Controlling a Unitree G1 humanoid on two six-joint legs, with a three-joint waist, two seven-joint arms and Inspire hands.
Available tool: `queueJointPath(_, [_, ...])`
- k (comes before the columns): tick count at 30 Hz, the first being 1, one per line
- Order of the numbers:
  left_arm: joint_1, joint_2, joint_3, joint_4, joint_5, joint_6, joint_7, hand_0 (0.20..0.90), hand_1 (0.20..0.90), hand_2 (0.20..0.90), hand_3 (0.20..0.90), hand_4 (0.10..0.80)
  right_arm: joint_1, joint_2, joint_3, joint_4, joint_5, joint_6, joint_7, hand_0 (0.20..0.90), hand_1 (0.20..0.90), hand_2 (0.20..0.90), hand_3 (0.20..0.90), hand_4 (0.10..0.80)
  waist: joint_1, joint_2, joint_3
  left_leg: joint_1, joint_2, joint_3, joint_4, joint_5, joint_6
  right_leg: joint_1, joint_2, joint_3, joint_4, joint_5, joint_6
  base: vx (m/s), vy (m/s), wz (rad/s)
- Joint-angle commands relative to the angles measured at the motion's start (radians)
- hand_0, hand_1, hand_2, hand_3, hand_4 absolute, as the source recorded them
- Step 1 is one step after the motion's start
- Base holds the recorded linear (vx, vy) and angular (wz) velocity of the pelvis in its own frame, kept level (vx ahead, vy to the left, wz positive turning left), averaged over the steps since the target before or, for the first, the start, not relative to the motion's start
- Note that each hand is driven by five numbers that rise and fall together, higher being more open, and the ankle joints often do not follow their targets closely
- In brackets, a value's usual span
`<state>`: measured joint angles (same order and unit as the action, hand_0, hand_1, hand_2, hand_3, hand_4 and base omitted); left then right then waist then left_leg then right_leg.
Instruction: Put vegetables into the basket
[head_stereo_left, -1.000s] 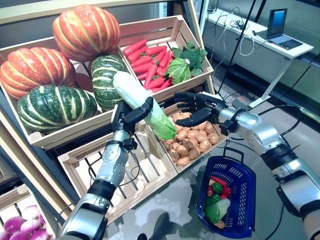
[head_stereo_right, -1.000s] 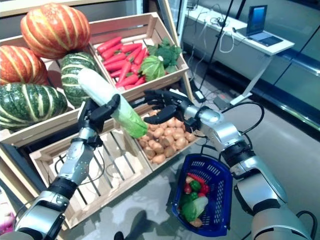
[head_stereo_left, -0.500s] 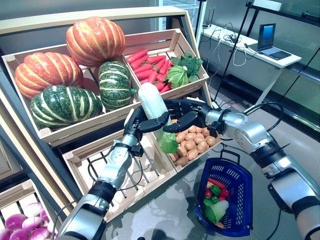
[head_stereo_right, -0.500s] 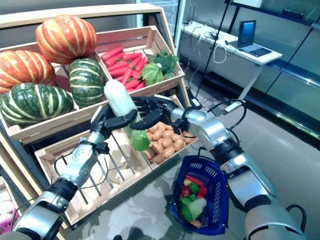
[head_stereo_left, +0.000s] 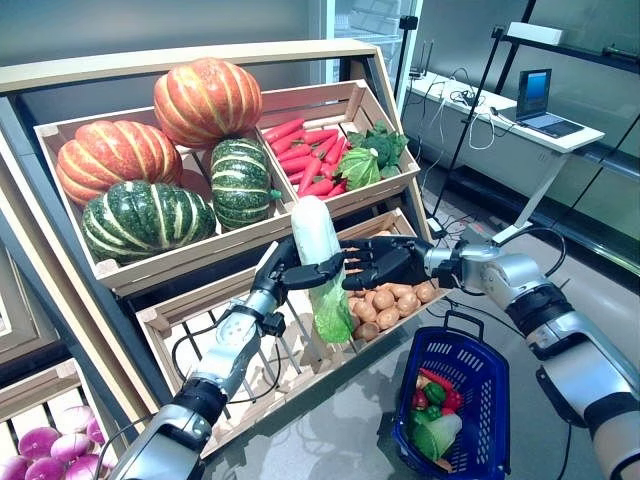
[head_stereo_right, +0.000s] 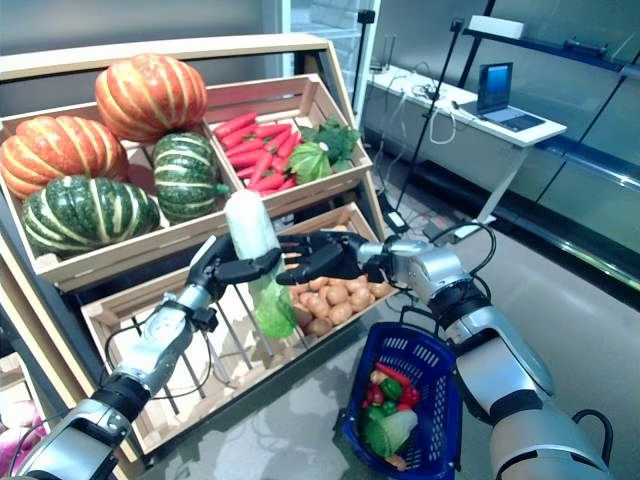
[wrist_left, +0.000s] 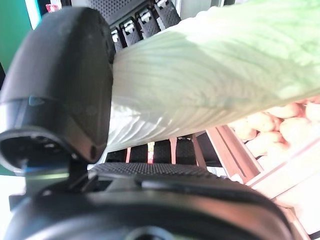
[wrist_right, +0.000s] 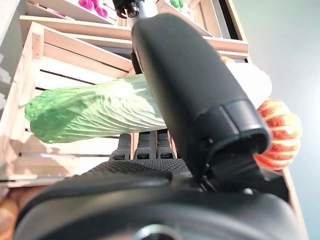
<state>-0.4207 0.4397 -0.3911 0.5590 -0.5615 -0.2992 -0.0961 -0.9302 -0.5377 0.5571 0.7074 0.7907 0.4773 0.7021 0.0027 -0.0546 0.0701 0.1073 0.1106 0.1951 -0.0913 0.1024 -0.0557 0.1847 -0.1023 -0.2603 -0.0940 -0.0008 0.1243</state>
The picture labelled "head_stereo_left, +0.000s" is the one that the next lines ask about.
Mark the black stand pole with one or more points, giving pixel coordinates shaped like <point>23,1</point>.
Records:
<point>466,125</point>
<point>408,22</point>

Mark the blue plastic shopping basket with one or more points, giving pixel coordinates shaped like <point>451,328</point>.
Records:
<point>480,380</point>

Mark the red carrot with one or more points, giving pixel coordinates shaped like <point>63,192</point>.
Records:
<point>320,136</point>
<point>310,175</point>
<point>283,131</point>

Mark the purple white turnip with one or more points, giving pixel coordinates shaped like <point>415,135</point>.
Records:
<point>75,419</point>
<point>70,446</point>
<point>96,431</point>

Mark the round green cabbage head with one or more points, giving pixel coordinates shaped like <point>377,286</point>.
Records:
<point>360,170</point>

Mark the brown potato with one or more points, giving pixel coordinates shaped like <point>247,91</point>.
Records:
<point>363,310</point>
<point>367,331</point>
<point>389,317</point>

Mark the orange striped pumpkin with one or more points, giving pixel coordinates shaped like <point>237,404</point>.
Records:
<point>115,155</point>
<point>207,100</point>

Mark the dark green leafy vegetable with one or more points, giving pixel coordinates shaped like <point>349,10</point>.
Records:
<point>387,147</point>

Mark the white desk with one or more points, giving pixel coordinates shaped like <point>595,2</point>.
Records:
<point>575,141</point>

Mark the black antenna router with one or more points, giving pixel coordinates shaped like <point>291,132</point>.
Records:
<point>424,62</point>

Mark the wooden produce display stand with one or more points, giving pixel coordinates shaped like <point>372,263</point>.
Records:
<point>200,59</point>

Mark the five-finger robot left hand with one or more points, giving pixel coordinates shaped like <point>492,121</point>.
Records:
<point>280,272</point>

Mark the open laptop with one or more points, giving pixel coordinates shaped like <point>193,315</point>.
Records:
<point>535,90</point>

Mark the light wooden crate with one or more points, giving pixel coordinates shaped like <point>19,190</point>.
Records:
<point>200,257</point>
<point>380,190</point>
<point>195,305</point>
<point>380,225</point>
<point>35,390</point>

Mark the five-finger robot right hand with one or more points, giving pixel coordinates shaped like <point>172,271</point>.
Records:
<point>395,262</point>

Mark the green bell pepper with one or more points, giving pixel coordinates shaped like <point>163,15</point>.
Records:
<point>435,392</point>

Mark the white long box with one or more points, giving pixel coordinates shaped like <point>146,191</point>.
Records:
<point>535,32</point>

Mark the red chili pepper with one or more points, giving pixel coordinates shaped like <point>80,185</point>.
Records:
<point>432,376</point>

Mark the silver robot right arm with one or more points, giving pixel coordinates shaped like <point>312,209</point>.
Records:
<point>550,320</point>

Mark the long napa cabbage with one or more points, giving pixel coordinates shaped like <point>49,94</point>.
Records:
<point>312,235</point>
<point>435,437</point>

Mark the green striped pumpkin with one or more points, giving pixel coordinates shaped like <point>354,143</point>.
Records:
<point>240,182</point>
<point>145,220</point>

